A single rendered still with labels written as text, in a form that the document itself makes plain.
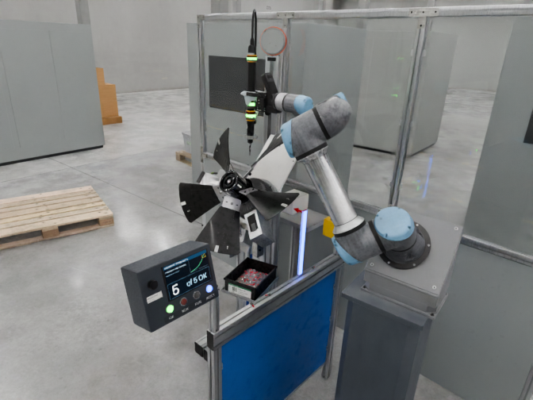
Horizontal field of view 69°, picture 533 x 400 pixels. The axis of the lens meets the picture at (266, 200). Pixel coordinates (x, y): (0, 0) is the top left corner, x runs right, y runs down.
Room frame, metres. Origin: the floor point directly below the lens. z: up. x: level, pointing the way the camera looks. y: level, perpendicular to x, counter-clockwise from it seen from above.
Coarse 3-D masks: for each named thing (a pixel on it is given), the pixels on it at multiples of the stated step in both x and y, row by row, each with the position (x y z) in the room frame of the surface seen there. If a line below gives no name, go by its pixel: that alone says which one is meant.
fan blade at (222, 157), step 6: (228, 132) 2.08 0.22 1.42; (222, 138) 2.12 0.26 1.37; (222, 144) 2.09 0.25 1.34; (222, 150) 2.07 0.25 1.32; (228, 150) 2.00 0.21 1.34; (216, 156) 2.15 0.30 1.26; (222, 156) 2.07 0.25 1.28; (228, 156) 1.98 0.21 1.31; (222, 162) 2.07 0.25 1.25; (228, 162) 1.97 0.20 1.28; (228, 168) 1.97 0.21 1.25
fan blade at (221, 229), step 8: (224, 208) 1.78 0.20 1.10; (216, 216) 1.75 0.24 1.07; (224, 216) 1.76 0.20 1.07; (232, 216) 1.77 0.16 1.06; (208, 224) 1.72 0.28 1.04; (216, 224) 1.72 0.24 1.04; (224, 224) 1.73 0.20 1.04; (232, 224) 1.74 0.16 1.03; (208, 232) 1.70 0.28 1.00; (216, 232) 1.70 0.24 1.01; (224, 232) 1.70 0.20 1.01; (232, 232) 1.71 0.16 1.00; (200, 240) 1.68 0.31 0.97; (208, 240) 1.67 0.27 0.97; (216, 240) 1.67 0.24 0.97; (224, 240) 1.68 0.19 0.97; (232, 240) 1.68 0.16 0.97; (224, 248) 1.65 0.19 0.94; (232, 248) 1.65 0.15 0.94
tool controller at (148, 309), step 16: (192, 240) 1.18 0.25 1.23; (160, 256) 1.05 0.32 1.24; (176, 256) 1.03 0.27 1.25; (192, 256) 1.07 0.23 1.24; (208, 256) 1.11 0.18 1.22; (128, 272) 0.97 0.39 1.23; (144, 272) 0.95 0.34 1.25; (160, 272) 0.98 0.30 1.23; (176, 272) 1.01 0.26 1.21; (192, 272) 1.05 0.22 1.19; (208, 272) 1.09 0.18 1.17; (128, 288) 0.97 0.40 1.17; (144, 288) 0.93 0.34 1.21; (160, 288) 0.97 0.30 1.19; (192, 288) 1.03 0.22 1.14; (144, 304) 0.92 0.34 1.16; (160, 304) 0.95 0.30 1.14; (176, 304) 0.98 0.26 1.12; (192, 304) 1.02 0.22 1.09; (144, 320) 0.92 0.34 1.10; (160, 320) 0.93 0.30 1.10
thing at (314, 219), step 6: (312, 210) 2.35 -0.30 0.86; (282, 216) 2.25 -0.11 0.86; (288, 216) 2.25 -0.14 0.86; (294, 216) 2.25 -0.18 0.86; (300, 216) 2.26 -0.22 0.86; (306, 216) 2.26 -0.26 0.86; (312, 216) 2.26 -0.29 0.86; (318, 216) 2.27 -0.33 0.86; (324, 216) 2.27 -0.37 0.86; (288, 222) 2.19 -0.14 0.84; (294, 222) 2.16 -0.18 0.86; (300, 222) 2.16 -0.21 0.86; (306, 222) 2.16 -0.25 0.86; (312, 222) 2.17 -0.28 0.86; (318, 222) 2.17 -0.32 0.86; (300, 228) 2.12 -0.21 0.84; (306, 228) 2.09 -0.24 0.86; (312, 228) 2.12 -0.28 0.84
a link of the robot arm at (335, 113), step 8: (336, 96) 1.66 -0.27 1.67; (344, 96) 1.65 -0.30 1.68; (320, 104) 1.29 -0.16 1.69; (328, 104) 1.27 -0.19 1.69; (336, 104) 1.28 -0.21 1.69; (344, 104) 1.30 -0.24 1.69; (320, 112) 1.25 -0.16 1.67; (328, 112) 1.25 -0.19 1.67; (336, 112) 1.25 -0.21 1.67; (344, 112) 1.27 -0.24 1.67; (328, 120) 1.24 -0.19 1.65; (336, 120) 1.24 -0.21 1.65; (344, 120) 1.26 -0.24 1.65; (328, 128) 1.24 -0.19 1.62; (336, 128) 1.24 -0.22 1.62
